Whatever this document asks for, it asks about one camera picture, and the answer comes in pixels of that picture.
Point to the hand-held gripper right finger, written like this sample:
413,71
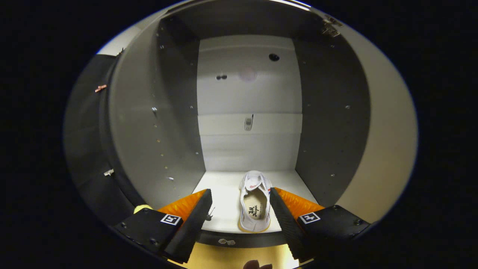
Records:
289,229

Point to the black backdrop cloth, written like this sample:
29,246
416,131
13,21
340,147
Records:
84,130

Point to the white canvas shoe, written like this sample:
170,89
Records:
255,209

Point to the silver clip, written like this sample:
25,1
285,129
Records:
108,172

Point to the dark grey shoe cabinet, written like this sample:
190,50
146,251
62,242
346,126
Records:
246,93

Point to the pink clip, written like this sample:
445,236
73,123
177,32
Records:
100,88

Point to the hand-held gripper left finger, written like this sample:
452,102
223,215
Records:
190,228

